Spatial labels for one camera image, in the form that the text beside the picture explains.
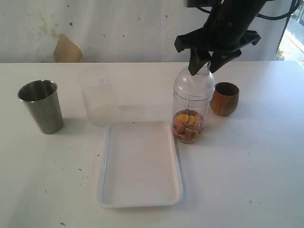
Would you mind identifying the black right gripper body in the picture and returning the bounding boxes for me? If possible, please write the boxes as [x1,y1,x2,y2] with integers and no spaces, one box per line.
[174,0,261,53]

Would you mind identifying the clear plastic dome lid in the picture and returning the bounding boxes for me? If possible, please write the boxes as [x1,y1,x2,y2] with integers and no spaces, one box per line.
[173,62,215,101]

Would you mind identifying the brown wooden cup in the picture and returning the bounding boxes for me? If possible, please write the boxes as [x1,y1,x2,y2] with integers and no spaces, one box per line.
[211,82,239,116]

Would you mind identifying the clear plastic shaker cup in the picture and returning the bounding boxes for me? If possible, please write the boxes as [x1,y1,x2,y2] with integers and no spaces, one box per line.
[172,92,210,143]

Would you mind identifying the gold coins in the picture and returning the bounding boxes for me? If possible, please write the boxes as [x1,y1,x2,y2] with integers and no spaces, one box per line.
[172,110,204,143]

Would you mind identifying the stainless steel cup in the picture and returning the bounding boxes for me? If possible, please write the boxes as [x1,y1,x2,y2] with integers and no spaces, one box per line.
[18,79,64,134]

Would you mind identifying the translucent plastic container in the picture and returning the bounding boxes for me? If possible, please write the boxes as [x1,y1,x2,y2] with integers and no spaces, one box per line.
[77,66,118,127]

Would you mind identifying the white rectangular tray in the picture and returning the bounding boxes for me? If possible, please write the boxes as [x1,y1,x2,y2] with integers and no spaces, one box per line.
[96,122,183,209]

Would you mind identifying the black cable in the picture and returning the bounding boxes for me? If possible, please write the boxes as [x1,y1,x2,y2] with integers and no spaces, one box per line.
[194,0,300,21]

